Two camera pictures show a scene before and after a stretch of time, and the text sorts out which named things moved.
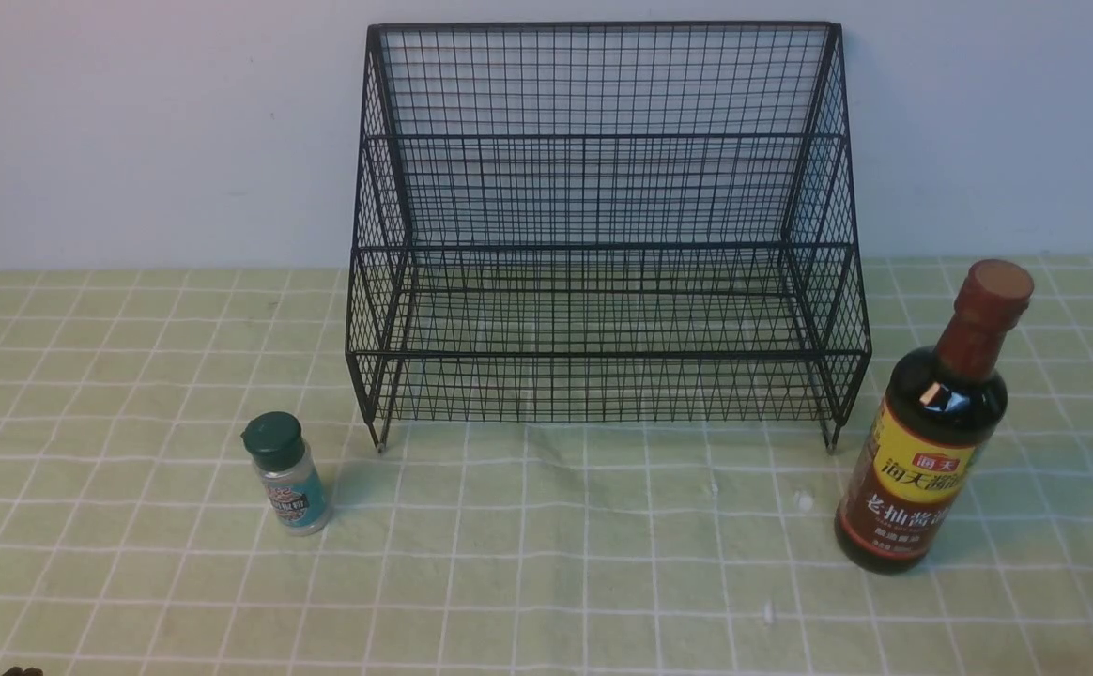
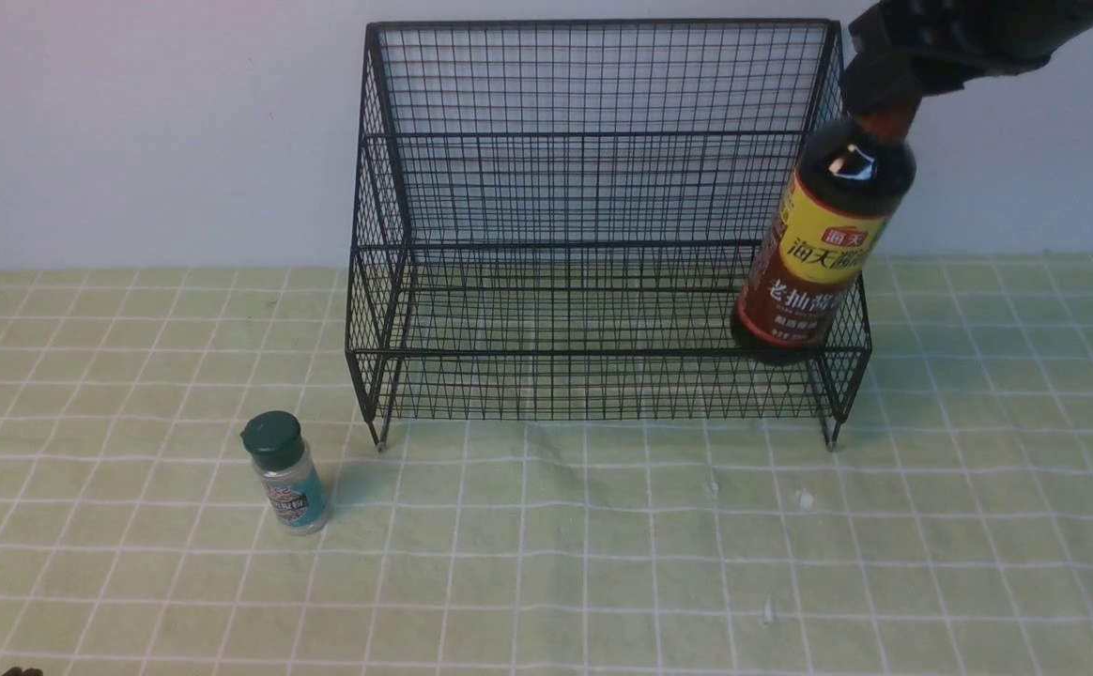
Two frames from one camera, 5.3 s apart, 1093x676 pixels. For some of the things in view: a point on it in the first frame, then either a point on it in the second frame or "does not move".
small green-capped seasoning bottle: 292,485 does not move
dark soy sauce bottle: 924,452 → 819,252
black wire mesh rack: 606,222 does not move
